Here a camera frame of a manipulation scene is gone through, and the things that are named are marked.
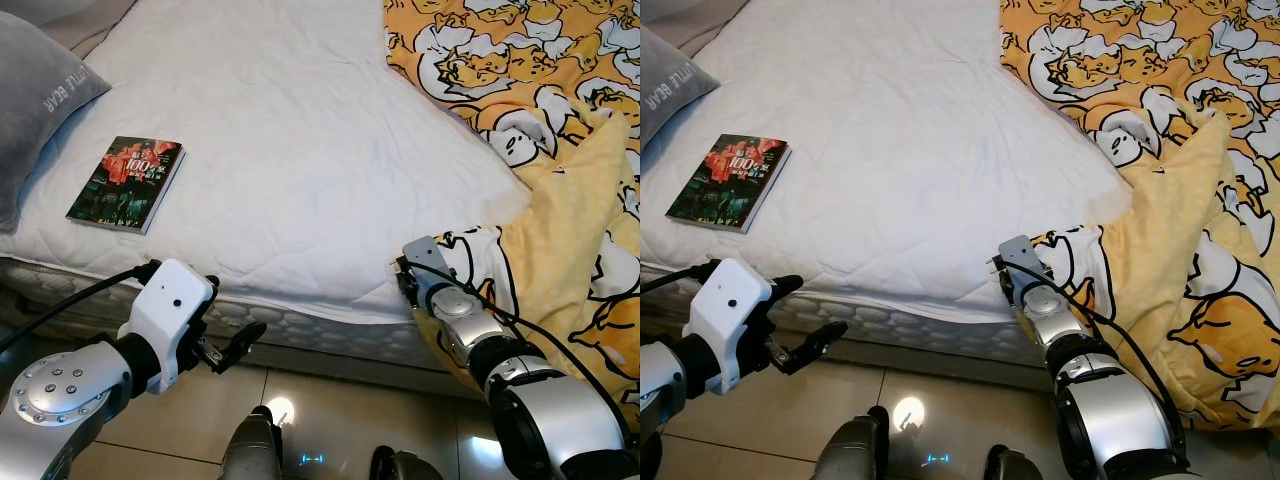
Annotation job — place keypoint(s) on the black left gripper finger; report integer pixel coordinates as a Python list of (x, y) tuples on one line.
[(235, 345), (212, 287), (786, 287), (810, 345)]

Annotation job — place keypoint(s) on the dark red-cover book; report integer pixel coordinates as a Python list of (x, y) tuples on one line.
[(125, 185), (730, 185)]

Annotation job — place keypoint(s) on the yellow cartoon print blanket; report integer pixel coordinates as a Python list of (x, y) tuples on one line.
[(560, 250), (1170, 250)]

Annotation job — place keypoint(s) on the grey pillow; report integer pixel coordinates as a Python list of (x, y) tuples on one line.
[(40, 100), (670, 90)]

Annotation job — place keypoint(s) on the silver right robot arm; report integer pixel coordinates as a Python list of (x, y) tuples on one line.
[(560, 420), (1120, 420)]

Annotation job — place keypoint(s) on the grey quilted mattress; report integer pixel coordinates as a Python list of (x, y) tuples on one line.
[(320, 335), (900, 325)]

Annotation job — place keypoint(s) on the grey left robot leg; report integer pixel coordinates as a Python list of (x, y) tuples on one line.
[(250, 445), (850, 445)]

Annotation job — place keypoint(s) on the grey robot leg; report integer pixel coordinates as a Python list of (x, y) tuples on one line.
[(405, 465), (250, 445), (1015, 465), (850, 445)]

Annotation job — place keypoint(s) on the white quilted mattress cover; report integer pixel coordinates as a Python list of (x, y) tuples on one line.
[(300, 150), (900, 150)]

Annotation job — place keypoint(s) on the grey right robot leg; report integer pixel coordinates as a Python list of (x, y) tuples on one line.
[(1015, 465), (405, 465)]

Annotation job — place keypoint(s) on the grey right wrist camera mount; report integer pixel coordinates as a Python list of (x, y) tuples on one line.
[(1022, 262), (425, 262)]

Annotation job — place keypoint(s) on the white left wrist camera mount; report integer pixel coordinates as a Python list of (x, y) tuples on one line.
[(165, 310), (728, 310)]

